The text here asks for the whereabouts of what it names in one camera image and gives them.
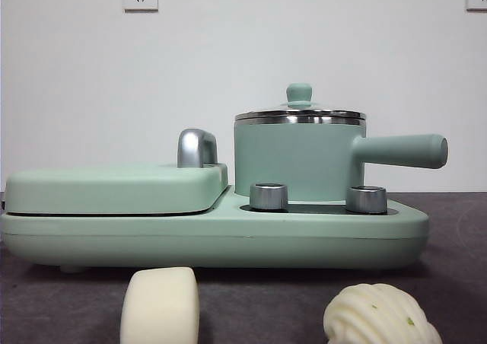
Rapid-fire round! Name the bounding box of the glass pot lid green knob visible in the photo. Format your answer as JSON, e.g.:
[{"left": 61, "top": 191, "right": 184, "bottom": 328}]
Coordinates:
[{"left": 234, "top": 83, "right": 366, "bottom": 126}]

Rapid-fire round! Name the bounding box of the smooth white steamed bun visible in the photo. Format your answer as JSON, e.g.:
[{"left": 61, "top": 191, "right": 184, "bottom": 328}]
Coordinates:
[{"left": 119, "top": 266, "right": 202, "bottom": 344}]

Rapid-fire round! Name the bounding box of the twisted white steamed bun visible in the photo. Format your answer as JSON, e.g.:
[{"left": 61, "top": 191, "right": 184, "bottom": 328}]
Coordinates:
[{"left": 323, "top": 282, "right": 444, "bottom": 344}]

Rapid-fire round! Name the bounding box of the chrome control knob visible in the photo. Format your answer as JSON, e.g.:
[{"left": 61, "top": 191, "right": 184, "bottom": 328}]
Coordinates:
[
  {"left": 249, "top": 182, "right": 290, "bottom": 211},
  {"left": 345, "top": 185, "right": 389, "bottom": 212}
]

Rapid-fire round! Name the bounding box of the green breakfast maker base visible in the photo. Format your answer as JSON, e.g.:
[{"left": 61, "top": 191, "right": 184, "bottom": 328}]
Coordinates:
[{"left": 0, "top": 186, "right": 431, "bottom": 275}]

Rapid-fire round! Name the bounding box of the green griddle cover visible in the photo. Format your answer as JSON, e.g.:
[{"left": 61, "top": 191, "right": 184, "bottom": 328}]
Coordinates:
[{"left": 5, "top": 162, "right": 229, "bottom": 214}]

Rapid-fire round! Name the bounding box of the green pot with handle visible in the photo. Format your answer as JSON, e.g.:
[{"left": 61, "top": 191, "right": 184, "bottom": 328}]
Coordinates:
[{"left": 233, "top": 119, "right": 449, "bottom": 204}]

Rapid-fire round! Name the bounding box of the chrome griddle cover handle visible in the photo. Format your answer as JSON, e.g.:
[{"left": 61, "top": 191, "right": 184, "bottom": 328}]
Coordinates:
[{"left": 177, "top": 128, "right": 220, "bottom": 169}]

